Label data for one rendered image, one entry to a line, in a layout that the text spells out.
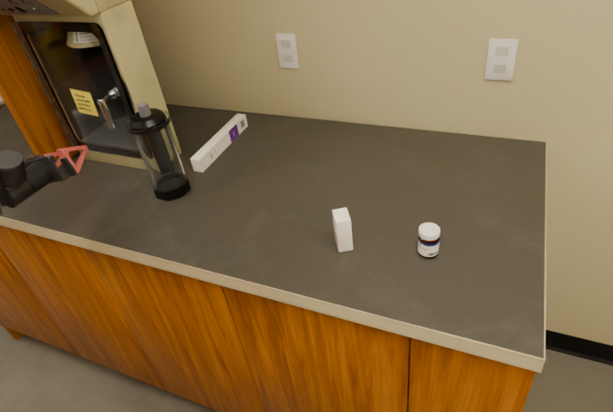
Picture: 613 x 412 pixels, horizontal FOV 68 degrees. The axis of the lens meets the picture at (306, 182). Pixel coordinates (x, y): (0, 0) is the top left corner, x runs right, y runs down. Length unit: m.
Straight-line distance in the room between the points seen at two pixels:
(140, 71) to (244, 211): 0.48
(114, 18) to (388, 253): 0.87
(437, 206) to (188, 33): 1.03
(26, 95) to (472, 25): 1.27
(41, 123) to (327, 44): 0.91
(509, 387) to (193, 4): 1.38
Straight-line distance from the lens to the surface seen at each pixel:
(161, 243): 1.16
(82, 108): 1.46
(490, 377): 1.03
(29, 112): 1.58
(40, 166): 1.20
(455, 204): 1.15
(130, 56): 1.31
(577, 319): 1.96
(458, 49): 1.35
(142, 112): 1.20
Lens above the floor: 1.67
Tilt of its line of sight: 36 degrees down
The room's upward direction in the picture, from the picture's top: 8 degrees counter-clockwise
